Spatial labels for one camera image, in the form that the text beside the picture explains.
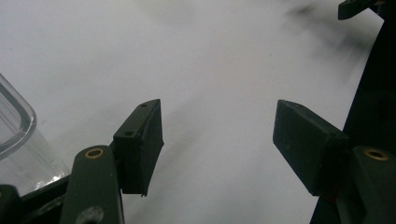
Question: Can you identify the clear plastic container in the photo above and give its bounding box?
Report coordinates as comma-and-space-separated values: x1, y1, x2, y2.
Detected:
0, 73, 71, 197

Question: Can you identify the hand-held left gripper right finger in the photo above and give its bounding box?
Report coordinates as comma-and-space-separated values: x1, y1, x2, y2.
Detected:
273, 99, 353, 198

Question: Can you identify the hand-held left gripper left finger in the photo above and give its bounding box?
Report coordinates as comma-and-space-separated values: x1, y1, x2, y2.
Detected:
112, 98, 165, 198

